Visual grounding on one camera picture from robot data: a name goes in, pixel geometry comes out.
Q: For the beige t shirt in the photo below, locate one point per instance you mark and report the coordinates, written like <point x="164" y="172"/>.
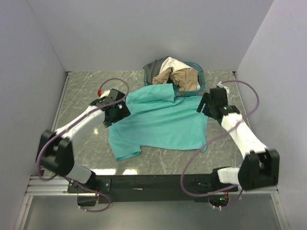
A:
<point x="185" y="79"/>

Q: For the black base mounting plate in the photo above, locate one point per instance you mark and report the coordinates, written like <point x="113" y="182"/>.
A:
<point x="108" y="189"/>

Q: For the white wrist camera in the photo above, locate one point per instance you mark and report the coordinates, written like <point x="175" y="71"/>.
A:
<point x="220" y="85"/>
<point x="103" y="94"/>

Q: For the dark grey t shirt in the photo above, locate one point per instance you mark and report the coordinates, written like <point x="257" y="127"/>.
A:
<point x="152" y="69"/>

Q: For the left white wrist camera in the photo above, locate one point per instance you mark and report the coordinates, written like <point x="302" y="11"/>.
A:
<point x="103" y="94"/>

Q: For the white t shirt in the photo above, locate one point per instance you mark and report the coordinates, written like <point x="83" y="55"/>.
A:
<point x="174" y="64"/>

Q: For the teal t shirt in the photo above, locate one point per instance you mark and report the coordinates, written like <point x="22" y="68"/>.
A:
<point x="160" y="119"/>

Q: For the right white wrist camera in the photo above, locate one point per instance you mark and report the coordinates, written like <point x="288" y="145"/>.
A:
<point x="220" y="85"/>

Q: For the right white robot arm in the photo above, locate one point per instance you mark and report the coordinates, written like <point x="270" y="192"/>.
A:
<point x="260" y="167"/>

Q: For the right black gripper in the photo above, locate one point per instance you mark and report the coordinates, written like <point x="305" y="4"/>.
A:
<point x="205" y="100"/>

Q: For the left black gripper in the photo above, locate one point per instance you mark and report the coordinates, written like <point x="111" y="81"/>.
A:
<point x="123" y="112"/>

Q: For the teal plastic laundry basket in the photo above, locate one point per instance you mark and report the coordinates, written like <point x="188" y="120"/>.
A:
<point x="201" y="82"/>

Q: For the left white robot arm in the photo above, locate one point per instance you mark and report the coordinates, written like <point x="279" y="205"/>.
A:
<point x="55" y="151"/>

